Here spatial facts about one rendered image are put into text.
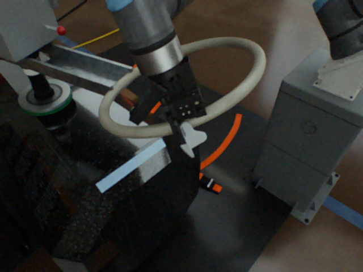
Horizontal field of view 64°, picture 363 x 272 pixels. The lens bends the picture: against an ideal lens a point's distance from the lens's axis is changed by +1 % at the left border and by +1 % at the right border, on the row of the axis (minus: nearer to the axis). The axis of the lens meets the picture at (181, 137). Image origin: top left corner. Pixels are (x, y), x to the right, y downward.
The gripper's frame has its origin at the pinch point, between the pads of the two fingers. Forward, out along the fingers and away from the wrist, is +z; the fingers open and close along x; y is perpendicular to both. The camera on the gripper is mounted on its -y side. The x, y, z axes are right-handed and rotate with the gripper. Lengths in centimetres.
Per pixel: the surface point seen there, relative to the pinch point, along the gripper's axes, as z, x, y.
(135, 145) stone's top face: 19.8, 36.4, -27.6
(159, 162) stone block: 29.4, 34.0, -21.6
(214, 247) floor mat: 109, 43, -21
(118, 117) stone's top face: 14, 52, -35
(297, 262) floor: 127, 36, 21
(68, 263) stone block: 44, 8, -64
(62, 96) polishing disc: -1, 58, -55
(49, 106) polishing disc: -1, 52, -59
